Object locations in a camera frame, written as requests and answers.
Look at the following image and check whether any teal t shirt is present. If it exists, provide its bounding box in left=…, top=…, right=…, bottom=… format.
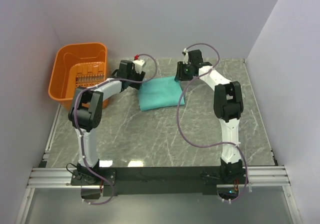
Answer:
left=137, top=76, right=183, bottom=112

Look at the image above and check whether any orange plastic basket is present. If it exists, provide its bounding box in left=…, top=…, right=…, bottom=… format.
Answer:
left=48, top=42, right=110, bottom=110

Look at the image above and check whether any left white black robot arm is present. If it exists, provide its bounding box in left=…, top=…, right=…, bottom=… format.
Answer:
left=68, top=59, right=146, bottom=185

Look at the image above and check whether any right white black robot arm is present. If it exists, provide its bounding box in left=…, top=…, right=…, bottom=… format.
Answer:
left=174, top=48, right=245, bottom=184

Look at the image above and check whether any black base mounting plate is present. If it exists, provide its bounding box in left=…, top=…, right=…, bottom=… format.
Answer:
left=70, top=166, right=248, bottom=197

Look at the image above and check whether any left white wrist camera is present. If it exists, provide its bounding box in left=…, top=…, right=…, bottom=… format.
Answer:
left=133, top=54, right=146, bottom=74

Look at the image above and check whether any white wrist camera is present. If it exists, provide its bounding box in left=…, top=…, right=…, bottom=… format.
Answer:
left=133, top=54, right=146, bottom=74
left=182, top=48, right=189, bottom=65

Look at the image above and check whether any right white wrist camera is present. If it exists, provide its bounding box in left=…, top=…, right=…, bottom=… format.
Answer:
left=182, top=48, right=189, bottom=65

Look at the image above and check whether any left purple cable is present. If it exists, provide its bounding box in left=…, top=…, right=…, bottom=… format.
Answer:
left=74, top=53, right=158, bottom=206

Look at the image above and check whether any aluminium frame rail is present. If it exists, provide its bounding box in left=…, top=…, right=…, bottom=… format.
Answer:
left=27, top=105, right=291, bottom=188

